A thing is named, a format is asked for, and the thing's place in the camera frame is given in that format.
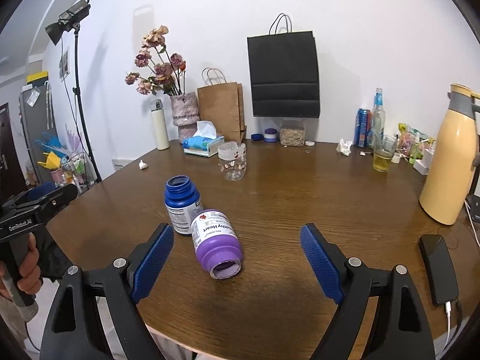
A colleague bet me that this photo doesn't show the cluttered storage rack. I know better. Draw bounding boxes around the cluttered storage rack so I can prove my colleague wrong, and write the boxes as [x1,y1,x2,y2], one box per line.
[35,129,95,194]

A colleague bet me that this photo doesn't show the blue tissue box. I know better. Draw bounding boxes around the blue tissue box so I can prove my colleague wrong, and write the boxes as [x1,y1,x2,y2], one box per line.
[182,120,224,158]

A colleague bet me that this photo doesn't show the cream thermos bottle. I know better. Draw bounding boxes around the cream thermos bottle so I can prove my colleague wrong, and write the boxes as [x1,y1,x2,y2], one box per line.
[151,100,170,150]

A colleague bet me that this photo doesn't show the white charging cable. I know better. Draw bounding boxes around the white charging cable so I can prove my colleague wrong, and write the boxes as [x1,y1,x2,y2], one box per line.
[442,300,455,351]

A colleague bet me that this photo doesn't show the colourful snack packets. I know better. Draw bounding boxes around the colourful snack packets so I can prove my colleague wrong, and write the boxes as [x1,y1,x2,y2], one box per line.
[396,123,435,165]

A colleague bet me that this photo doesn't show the blue pill bottle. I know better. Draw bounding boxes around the blue pill bottle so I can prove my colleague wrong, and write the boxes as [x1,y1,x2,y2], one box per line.
[164,175,203,236]

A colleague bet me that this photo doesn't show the small white paper scrap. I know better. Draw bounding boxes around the small white paper scrap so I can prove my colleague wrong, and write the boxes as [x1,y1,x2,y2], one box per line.
[138,160,148,170]

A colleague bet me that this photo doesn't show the black paper bag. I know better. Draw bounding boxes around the black paper bag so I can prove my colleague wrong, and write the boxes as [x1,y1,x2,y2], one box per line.
[247,13,320,119]

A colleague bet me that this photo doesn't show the black smartphone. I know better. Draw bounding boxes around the black smartphone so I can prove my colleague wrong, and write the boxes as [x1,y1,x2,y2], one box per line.
[418,234,459,306]

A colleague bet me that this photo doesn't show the small purple white jar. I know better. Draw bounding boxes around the small purple white jar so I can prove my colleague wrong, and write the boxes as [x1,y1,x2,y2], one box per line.
[263,127,278,143]

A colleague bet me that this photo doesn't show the studio light on stand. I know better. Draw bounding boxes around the studio light on stand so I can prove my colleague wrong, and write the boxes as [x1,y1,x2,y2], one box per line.
[44,0,104,184]

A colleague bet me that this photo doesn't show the glass with yellow liquid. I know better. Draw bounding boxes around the glass with yellow liquid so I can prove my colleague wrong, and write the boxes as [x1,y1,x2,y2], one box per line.
[373,134,397,172]

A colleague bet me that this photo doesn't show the dried pink flowers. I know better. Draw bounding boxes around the dried pink flowers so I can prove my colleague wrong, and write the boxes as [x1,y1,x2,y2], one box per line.
[124,25,186,96]

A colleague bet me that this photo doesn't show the blue drink can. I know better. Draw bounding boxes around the blue drink can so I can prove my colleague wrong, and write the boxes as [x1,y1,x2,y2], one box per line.
[354,108,371,148]

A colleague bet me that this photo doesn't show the clear glass bottle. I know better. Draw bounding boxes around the clear glass bottle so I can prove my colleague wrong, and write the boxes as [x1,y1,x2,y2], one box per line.
[369,88,386,148]

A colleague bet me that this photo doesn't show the brown paper bag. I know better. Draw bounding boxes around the brown paper bag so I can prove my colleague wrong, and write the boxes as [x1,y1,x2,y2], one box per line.
[197,67,247,142]

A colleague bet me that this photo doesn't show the clear container with grains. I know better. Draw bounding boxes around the clear container with grains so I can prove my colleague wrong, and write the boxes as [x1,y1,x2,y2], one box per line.
[279,118,306,147]

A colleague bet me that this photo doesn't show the person's left hand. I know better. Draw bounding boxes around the person's left hand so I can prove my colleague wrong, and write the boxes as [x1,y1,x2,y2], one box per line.
[17,233,42,295]

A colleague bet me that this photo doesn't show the purple pill bottle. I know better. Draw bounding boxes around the purple pill bottle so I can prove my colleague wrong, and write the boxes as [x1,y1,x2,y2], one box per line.
[191,210,243,280]

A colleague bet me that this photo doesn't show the clear glass jar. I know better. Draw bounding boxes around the clear glass jar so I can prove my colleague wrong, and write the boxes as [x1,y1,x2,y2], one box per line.
[217,141,247,181]

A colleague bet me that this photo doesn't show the blue bottle cap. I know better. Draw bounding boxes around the blue bottle cap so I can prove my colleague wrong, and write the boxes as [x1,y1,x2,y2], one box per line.
[250,133,264,141]

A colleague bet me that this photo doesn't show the crumpled white tissue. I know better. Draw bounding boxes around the crumpled white tissue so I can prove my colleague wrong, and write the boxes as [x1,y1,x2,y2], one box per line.
[336,138,353,157]

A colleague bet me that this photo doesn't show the grey refrigerator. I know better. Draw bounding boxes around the grey refrigerator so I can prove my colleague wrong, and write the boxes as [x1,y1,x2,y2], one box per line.
[19,77,57,185]

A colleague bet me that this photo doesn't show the pink ceramic vase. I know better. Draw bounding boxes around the pink ceramic vase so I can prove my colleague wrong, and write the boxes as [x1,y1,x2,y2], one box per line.
[170,92,200,144]

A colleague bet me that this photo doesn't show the yellow thermos jug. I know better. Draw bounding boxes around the yellow thermos jug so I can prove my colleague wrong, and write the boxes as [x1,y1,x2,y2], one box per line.
[419,84,479,226]

